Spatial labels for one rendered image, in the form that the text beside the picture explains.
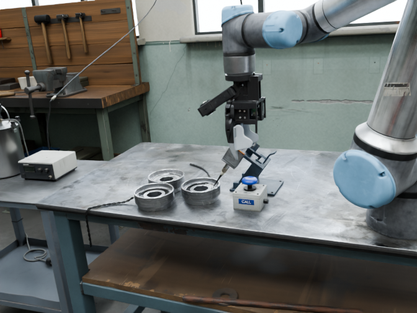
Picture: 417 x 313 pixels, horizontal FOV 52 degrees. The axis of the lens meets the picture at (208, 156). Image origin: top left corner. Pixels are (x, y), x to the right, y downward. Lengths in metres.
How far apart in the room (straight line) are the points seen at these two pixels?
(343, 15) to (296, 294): 0.71
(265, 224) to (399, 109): 0.41
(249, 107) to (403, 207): 0.39
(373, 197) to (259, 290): 0.52
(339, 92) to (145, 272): 1.69
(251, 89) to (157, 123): 2.07
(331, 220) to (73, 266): 0.76
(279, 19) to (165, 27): 2.04
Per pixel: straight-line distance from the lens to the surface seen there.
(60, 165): 1.82
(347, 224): 1.02
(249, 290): 1.22
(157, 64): 2.94
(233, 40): 0.99
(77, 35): 3.13
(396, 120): 0.78
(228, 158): 1.09
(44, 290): 2.01
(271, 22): 0.92
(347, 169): 0.82
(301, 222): 1.02
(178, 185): 1.20
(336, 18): 0.98
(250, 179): 1.07
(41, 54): 3.36
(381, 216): 1.00
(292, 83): 2.65
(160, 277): 1.31
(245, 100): 1.03
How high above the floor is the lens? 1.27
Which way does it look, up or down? 18 degrees down
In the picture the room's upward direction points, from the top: 4 degrees counter-clockwise
